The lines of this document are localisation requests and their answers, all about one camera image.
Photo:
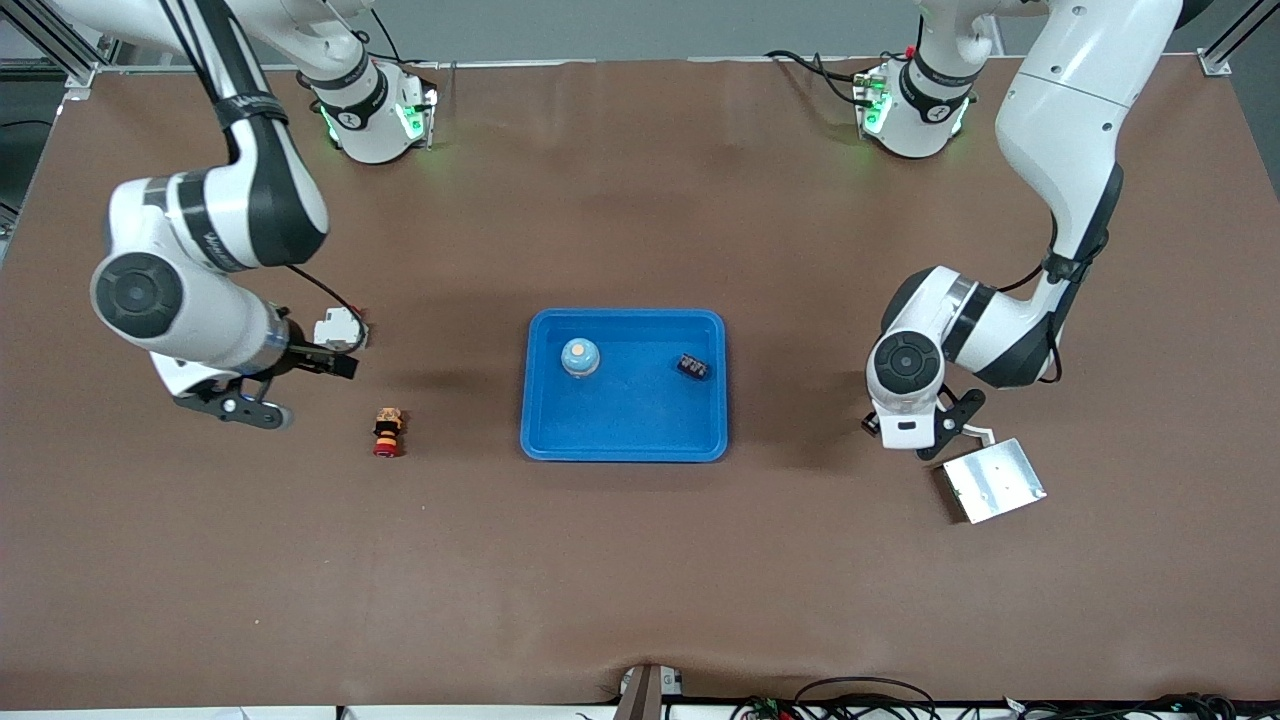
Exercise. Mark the silver metal box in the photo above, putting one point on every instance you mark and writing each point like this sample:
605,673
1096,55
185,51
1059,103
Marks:
995,480

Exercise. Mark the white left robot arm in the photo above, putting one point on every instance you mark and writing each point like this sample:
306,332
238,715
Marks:
1060,120

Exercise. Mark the red yellow push button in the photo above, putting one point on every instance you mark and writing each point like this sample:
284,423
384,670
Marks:
388,430

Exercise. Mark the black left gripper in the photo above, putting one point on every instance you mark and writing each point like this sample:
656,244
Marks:
868,427

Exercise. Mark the metal table edge bracket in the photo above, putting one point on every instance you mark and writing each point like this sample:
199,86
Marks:
642,695

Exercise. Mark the white circuit breaker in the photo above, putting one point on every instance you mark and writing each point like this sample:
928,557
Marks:
340,335

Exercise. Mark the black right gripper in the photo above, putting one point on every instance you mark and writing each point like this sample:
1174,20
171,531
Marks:
304,355

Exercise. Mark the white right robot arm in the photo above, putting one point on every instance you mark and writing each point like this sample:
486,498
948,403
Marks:
200,330

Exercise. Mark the white semicircular pipe clamp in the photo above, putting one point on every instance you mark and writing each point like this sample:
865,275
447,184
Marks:
982,436

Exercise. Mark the blue plastic tray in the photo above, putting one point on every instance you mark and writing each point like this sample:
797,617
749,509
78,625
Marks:
645,420

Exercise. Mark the aluminium frame strut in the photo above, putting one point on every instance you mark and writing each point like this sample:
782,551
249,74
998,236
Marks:
1215,65
80,76

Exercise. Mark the blue desk bell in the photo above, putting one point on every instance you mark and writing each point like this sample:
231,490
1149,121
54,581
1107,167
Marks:
580,357

